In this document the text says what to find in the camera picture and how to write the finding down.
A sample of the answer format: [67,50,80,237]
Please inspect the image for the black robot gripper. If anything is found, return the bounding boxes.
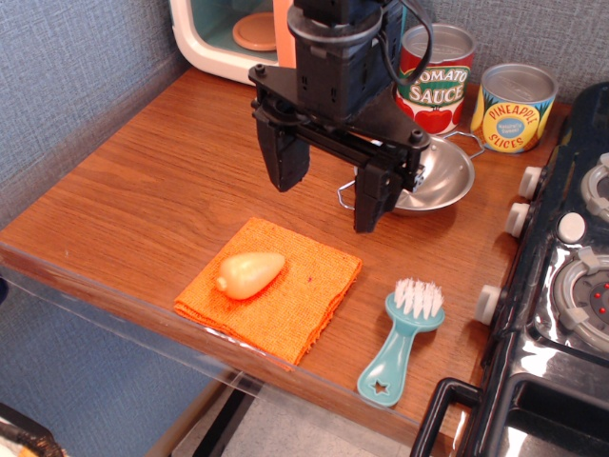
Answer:
[248,1,431,233]

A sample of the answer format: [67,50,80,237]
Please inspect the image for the small steel pot with handles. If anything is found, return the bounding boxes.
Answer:
[337,130,486,218]

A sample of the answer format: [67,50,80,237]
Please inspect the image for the toy microwave oven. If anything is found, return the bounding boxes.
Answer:
[169,1,296,84]

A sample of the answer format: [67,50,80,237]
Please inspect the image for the tomato sauce can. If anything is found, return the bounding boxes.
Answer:
[395,23,476,134]

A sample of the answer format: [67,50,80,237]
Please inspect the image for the folded orange cloth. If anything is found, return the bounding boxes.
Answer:
[174,218,363,365]

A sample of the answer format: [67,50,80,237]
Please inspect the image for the yellow plastic toy vegetable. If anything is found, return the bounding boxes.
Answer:
[215,252,285,300]

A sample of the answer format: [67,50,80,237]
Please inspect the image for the teal dish brush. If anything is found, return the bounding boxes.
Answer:
[357,278,445,407]

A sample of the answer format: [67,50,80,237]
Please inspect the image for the orange microwave turntable plate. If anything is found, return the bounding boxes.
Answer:
[232,12,276,52]

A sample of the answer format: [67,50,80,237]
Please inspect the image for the white stove knob middle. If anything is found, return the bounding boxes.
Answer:
[504,203,530,238]

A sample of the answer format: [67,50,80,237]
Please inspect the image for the white stove knob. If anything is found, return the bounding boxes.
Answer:
[519,167,542,200]
[474,285,501,326]
[504,203,530,238]

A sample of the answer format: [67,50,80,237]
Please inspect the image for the pineapple slices can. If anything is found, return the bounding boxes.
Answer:
[470,63,559,153]

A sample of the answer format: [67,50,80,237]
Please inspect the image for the white stove knob rear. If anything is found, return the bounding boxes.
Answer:
[519,167,542,200]

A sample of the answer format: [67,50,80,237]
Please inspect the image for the white stove knob front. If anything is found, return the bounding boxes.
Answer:
[474,285,501,326]

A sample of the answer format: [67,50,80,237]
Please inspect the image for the black toy stove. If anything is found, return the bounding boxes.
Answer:
[412,83,608,456]

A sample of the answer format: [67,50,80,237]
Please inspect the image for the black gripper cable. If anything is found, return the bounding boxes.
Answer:
[378,0,435,88]

